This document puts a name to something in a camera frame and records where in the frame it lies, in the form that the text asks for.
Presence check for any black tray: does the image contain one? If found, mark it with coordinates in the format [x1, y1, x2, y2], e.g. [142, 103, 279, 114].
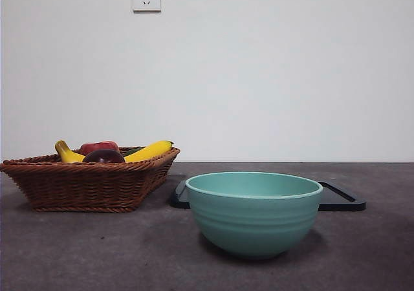
[168, 174, 367, 211]

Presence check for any teal ribbed bowl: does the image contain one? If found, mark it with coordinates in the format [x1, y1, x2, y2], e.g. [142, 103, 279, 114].
[185, 171, 324, 260]

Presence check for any red apple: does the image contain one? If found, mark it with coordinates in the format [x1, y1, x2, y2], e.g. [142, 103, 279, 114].
[80, 140, 120, 156]

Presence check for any brown wicker basket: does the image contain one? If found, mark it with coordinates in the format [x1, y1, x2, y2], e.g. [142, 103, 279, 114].
[0, 147, 181, 213]

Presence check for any yellow banana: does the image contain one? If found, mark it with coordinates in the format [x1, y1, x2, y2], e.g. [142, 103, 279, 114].
[54, 140, 175, 164]

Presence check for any dark purple plum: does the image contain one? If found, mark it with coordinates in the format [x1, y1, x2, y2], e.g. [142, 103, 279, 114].
[82, 149, 126, 164]

